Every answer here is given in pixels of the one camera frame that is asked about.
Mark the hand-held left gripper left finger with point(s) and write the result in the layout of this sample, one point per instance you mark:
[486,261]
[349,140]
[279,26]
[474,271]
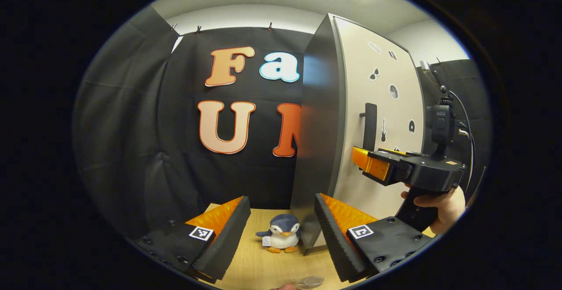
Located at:
[221,246]

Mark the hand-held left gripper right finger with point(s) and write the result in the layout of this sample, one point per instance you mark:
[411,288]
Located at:
[338,246]

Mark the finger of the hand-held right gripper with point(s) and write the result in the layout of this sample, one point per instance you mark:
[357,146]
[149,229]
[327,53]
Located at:
[401,152]
[373,167]

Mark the grey cabinet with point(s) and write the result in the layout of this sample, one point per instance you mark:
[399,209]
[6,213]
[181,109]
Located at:
[318,127]

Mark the white cabinet door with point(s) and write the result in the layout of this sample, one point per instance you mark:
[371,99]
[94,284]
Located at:
[390,70]

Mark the blue penguin plush toy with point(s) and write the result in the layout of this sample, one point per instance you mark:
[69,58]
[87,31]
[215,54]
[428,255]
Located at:
[281,235]

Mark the black backdrop cloth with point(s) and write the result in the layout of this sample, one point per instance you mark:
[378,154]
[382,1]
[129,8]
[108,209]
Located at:
[131,141]

